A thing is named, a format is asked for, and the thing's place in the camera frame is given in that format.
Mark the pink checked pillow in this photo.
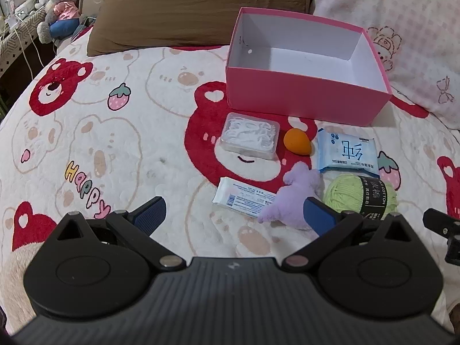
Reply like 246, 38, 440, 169
313, 0, 460, 131

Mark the clear floss pick box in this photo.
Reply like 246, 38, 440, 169
220, 112, 281, 161

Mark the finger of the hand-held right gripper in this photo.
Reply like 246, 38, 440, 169
423, 207, 460, 265

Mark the green yarn ball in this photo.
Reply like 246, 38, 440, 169
323, 173, 399, 221

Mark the brown pillow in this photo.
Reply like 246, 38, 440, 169
79, 0, 317, 57

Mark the white tissue pack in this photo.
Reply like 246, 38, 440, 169
212, 177, 277, 218

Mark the orange makeup sponge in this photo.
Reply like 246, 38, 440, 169
284, 128, 314, 157

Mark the blue wet wipes pack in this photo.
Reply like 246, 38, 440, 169
316, 127, 381, 173

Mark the pink cardboard box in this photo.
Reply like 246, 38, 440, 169
225, 7, 393, 127

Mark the white cable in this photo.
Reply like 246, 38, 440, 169
14, 16, 44, 70

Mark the purple plush toy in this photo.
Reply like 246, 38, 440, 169
258, 162, 322, 236

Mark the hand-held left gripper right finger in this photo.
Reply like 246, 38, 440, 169
281, 196, 415, 271

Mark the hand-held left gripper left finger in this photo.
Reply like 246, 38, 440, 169
54, 196, 186, 271

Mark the patterned side table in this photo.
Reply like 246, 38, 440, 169
0, 5, 49, 80

